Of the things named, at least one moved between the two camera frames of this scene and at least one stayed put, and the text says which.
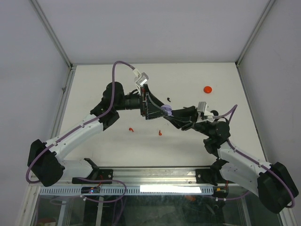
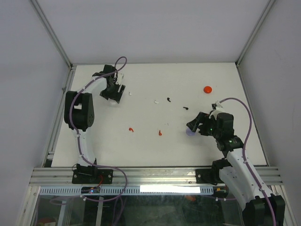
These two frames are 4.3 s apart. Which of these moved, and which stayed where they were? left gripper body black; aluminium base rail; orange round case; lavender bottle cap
Moved: left gripper body black; lavender bottle cap
Stayed: orange round case; aluminium base rail
